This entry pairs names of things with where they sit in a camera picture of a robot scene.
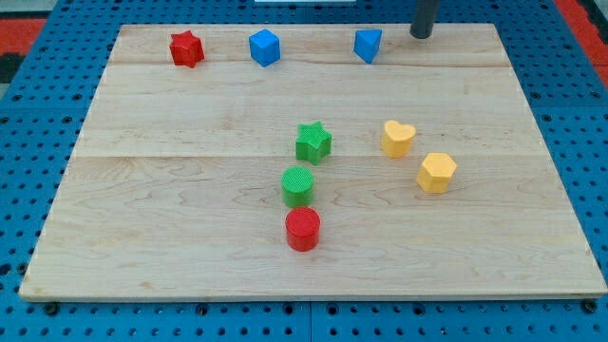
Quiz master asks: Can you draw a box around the red star block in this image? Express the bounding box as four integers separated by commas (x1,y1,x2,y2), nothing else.
169,30,205,68

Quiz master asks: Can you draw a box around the green cylinder block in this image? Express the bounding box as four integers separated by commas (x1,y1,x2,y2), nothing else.
281,166,314,208

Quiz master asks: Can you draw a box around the red cylinder block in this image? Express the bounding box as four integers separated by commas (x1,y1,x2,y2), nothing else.
285,207,321,252

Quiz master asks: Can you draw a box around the yellow heart block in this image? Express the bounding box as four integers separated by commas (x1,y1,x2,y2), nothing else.
381,120,417,159

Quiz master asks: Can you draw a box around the wooden board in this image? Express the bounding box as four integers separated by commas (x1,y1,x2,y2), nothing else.
19,24,607,302

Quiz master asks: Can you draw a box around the blue triangle block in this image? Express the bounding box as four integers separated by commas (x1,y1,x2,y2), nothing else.
353,28,383,64

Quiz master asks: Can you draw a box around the blue cube block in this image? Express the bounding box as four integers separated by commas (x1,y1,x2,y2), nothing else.
249,28,281,67

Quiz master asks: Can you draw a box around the green star block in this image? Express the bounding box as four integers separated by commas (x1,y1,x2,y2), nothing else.
295,122,333,165

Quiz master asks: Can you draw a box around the yellow hexagon block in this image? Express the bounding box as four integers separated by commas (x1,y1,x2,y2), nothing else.
416,153,458,194

